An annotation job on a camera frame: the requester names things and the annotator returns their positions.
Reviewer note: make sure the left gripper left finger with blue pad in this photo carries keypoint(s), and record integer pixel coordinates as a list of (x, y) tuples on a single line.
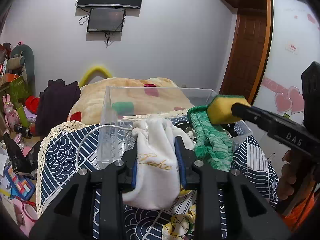
[(70, 214)]

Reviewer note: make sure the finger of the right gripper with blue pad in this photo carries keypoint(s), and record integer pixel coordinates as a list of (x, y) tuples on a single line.
[(248, 113)]

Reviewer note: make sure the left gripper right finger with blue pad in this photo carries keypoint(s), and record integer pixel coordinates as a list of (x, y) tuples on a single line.
[(248, 214)]

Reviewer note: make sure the yellow green sponge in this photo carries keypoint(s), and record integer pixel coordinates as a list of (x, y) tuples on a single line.
[(219, 111)]

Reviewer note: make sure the green knitted cloth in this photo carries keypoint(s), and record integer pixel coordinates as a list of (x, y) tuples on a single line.
[(213, 145)]

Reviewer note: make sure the white velvet drawstring pouch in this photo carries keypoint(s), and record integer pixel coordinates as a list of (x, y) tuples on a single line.
[(157, 179)]

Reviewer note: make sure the clear plastic storage box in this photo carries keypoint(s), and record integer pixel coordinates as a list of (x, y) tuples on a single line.
[(113, 140)]

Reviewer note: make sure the person's right hand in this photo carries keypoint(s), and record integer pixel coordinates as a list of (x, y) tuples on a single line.
[(288, 175)]

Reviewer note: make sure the pink heart sticker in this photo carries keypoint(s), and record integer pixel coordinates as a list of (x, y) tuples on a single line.
[(283, 104)]

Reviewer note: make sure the brown wooden door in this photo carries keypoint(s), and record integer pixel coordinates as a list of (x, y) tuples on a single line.
[(246, 53)]

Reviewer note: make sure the colourful block puzzle tray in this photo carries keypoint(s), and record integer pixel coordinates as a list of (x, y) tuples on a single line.
[(21, 185)]

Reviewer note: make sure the floral fabric piece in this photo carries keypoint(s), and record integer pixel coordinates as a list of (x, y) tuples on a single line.
[(181, 226)]

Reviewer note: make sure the blue white patterned tablecloth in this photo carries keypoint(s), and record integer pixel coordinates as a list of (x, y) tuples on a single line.
[(57, 158)]

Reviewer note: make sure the white wardrobe door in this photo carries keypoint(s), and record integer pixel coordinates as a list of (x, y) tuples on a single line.
[(294, 46)]

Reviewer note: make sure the pink plush rabbit toy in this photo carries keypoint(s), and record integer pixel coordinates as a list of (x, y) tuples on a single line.
[(11, 116)]

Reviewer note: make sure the red plush item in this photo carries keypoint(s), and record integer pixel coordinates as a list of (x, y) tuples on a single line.
[(32, 104)]

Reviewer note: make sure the green storage box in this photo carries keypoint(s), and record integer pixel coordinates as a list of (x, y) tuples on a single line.
[(17, 89)]

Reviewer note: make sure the yellow foam arch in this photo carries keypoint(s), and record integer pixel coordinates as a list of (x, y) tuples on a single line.
[(95, 70)]

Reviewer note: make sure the grey plush dinosaur toy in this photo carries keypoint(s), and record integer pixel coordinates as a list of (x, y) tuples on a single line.
[(22, 61)]

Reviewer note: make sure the small black wall monitor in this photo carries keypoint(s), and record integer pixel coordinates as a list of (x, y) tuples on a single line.
[(105, 19)]

